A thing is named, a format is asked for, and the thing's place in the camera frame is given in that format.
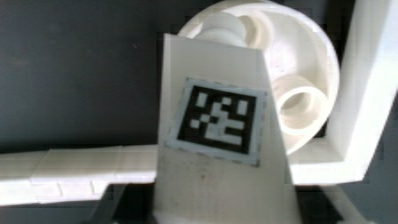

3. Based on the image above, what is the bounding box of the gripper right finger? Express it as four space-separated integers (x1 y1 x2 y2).
296 185 374 224

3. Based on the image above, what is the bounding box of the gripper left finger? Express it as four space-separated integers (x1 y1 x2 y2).
88 184 157 224

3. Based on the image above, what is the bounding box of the white stool leg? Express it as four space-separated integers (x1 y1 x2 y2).
153 35 303 224

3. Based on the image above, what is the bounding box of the white round stool seat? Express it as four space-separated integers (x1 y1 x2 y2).
180 0 340 152

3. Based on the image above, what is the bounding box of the white front barrier wall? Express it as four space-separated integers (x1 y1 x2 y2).
0 141 376 206

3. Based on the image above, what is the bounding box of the white barrier wall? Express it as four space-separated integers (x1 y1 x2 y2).
326 0 398 184
0 141 376 206

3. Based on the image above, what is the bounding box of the white right barrier wall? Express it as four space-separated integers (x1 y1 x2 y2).
326 0 398 184

